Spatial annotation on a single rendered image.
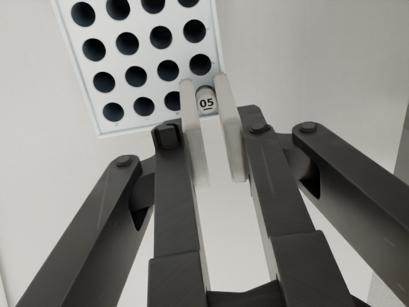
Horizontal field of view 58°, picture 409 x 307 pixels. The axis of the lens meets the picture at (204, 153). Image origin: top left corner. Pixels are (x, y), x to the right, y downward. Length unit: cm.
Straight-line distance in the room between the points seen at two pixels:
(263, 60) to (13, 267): 27
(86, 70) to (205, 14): 7
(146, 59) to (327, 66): 13
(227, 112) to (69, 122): 15
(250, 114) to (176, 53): 7
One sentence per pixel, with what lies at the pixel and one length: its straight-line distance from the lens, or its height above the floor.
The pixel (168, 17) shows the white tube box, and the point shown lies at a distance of 21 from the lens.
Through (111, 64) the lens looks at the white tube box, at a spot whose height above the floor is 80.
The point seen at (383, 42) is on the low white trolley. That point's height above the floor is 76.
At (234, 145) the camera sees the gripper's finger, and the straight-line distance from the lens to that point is 15.
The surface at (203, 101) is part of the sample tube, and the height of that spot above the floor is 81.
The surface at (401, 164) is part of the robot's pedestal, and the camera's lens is 102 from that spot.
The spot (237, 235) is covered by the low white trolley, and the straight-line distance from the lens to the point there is 33.
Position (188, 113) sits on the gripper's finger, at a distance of 16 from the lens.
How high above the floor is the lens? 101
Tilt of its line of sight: 61 degrees down
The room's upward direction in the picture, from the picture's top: 173 degrees clockwise
